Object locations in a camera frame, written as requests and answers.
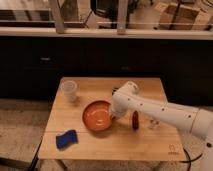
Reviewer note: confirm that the black office chair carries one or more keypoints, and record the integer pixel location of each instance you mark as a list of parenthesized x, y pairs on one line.
[(106, 8)]

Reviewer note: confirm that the dark red oblong object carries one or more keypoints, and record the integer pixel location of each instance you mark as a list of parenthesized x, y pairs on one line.
[(135, 120)]

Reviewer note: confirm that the wooden table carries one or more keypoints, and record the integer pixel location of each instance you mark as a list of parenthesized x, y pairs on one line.
[(119, 142)]

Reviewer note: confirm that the cardboard box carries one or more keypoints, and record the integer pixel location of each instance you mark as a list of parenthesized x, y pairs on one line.
[(177, 17)]

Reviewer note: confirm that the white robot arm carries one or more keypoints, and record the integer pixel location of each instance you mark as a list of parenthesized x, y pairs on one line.
[(197, 121)]

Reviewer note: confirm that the translucent plastic cup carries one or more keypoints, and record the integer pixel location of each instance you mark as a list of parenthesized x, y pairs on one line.
[(69, 89)]

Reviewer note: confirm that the orange ceramic bowl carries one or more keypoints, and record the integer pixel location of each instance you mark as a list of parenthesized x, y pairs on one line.
[(96, 116)]

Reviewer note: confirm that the black rectangular case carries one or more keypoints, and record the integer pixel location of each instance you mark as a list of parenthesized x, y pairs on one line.
[(114, 90)]

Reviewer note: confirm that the clear plastic bottle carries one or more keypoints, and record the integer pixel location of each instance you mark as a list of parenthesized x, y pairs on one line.
[(153, 123)]

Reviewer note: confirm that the blue sponge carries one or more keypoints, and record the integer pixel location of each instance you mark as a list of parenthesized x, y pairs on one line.
[(66, 139)]

